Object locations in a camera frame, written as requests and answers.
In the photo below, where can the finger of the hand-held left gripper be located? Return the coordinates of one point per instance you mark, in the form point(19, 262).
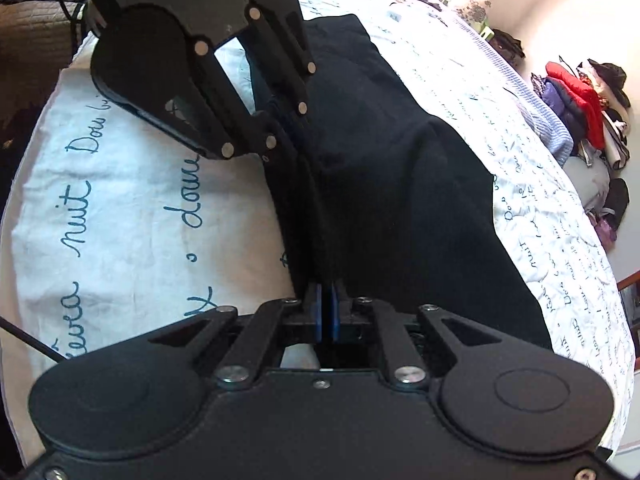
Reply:
point(260, 135)
point(295, 85)

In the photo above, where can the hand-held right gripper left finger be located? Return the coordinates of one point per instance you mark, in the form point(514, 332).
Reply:
point(318, 312)

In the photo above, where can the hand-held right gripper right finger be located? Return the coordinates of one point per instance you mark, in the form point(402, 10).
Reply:
point(336, 312)

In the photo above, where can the black pants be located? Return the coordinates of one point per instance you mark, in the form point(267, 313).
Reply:
point(400, 185)

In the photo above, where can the beige quilted cover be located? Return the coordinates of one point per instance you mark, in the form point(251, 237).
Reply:
point(35, 45)

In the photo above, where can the white script-printed bedsheet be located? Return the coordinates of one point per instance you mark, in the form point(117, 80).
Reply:
point(125, 210)

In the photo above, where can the floral pillow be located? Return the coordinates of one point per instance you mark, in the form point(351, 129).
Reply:
point(472, 0)

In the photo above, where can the green plastic chair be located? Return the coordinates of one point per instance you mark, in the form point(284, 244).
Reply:
point(484, 27)

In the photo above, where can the dark bag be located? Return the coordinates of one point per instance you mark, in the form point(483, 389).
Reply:
point(507, 45)

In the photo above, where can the lavender knit blanket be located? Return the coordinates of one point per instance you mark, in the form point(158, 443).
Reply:
point(550, 130)

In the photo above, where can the purple jacket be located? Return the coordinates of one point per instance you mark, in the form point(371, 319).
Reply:
point(560, 105)

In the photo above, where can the purple cloth item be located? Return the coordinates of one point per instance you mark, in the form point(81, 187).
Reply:
point(604, 227)

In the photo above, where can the grey cloth bundle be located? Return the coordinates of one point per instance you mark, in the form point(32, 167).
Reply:
point(587, 180)

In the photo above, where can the red jacket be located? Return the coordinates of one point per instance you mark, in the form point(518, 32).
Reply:
point(582, 100)

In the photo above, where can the black bag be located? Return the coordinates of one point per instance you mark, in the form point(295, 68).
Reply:
point(617, 200)

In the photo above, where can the pile of folded clothes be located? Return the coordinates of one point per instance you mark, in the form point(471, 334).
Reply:
point(612, 110)

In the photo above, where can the wooden door frame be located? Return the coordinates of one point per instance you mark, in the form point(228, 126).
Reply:
point(631, 290)

